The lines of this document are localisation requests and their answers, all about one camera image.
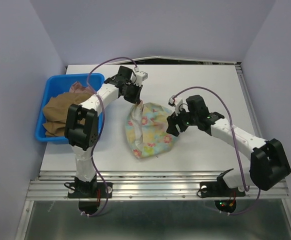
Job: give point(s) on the blue plastic bin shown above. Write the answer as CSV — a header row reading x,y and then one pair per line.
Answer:
x,y
55,86

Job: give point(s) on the pink skirt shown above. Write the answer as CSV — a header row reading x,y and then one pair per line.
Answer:
x,y
78,88

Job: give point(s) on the brown skirt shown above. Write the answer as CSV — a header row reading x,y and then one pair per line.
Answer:
x,y
56,111

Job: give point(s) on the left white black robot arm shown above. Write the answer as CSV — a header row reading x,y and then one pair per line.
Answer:
x,y
85,120

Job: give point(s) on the floral pastel skirt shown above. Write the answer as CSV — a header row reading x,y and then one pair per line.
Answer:
x,y
146,130

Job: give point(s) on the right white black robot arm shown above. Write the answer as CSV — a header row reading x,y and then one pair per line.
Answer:
x,y
268,161

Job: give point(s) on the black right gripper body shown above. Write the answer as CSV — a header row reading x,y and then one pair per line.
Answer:
x,y
183,119

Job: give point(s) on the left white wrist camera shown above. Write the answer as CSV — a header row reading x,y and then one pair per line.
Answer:
x,y
139,77

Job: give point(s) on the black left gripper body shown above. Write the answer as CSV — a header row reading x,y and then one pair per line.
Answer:
x,y
132,91

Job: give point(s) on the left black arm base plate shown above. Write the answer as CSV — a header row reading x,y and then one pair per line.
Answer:
x,y
90,191

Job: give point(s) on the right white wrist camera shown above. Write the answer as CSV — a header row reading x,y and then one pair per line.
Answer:
x,y
177,103

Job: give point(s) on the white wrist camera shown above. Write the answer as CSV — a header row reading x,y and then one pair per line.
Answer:
x,y
177,103
139,77

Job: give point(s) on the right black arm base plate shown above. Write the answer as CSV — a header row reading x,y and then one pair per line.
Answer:
x,y
213,189

